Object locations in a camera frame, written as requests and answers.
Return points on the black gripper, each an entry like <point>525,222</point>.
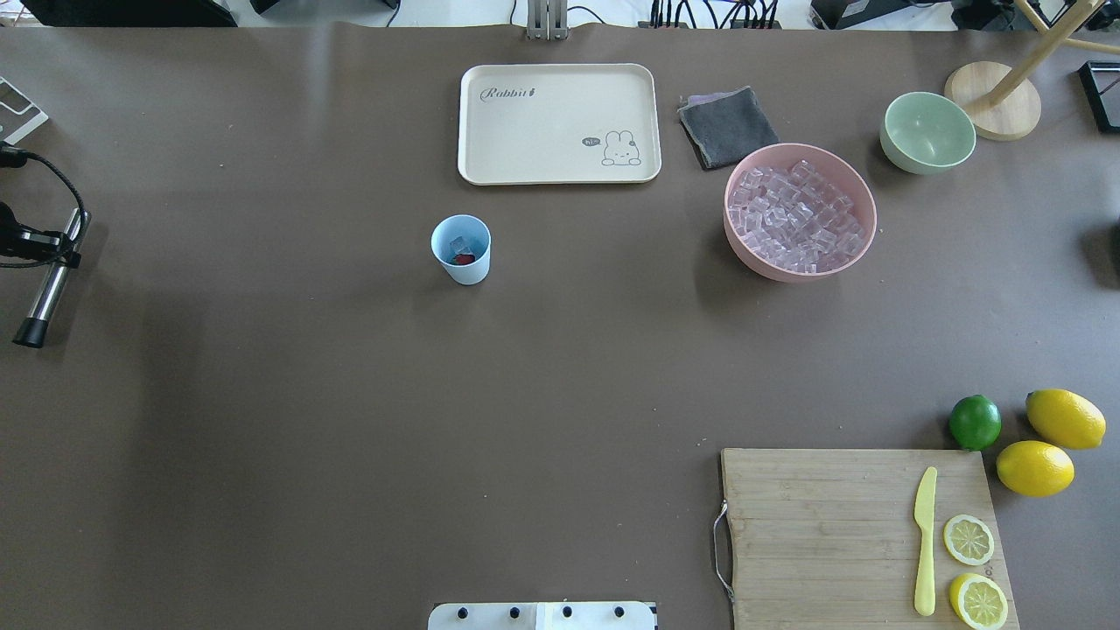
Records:
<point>30,241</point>

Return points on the steel muddler black tip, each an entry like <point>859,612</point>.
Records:
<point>32,332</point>

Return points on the clear ice cube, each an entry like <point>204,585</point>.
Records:
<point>460,244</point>

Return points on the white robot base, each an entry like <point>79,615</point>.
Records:
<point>627,614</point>

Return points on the light blue plastic cup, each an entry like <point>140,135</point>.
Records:
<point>477,233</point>

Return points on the cream rabbit serving tray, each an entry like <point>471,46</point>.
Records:
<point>548,124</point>

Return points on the grey folded cloth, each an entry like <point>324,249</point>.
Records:
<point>725,127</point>

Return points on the pink bowl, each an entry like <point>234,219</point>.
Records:
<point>796,213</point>

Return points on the wooden cutting board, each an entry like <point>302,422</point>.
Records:
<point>824,538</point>

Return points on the green bowl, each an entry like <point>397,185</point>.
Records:
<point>925,133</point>

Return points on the green lime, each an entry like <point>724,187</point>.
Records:
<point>975,423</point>

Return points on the yellow plastic knife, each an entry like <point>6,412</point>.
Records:
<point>924,597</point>

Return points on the wooden glass stand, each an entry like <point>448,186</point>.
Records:
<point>998,99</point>

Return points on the lemon slice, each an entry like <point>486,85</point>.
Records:
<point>969,540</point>

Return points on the lemon half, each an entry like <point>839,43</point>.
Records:
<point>978,601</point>

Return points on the whole lemon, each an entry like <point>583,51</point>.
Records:
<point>1065,419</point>
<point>1035,469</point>

